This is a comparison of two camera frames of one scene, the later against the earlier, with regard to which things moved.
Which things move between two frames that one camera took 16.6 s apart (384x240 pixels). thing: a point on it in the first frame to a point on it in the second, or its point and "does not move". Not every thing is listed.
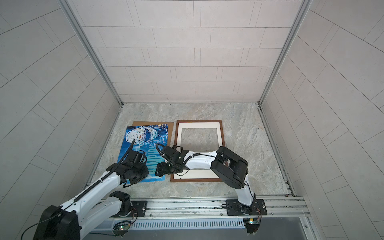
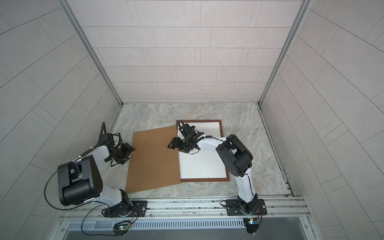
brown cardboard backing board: (170, 127) to (153, 164)
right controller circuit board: (252, 224) does not move
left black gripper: (146, 173) to (128, 148)
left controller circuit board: (121, 229) does not move
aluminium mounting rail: (241, 208) does not move
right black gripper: (161, 169) to (176, 142)
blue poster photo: (145, 138) to (205, 163)
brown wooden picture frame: (199, 136) does not move
